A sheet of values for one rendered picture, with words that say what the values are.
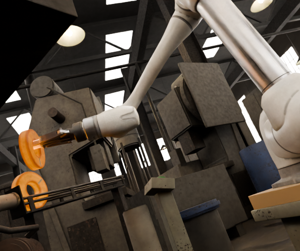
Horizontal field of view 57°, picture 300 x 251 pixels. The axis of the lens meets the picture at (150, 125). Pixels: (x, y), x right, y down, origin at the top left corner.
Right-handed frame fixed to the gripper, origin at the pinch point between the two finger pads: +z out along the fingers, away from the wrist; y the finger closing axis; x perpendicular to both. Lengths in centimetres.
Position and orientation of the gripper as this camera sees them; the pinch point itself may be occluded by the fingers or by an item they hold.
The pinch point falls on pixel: (32, 145)
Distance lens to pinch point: 114.1
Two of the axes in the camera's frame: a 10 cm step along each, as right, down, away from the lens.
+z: -9.6, 2.8, -0.7
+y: 0.2, 3.2, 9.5
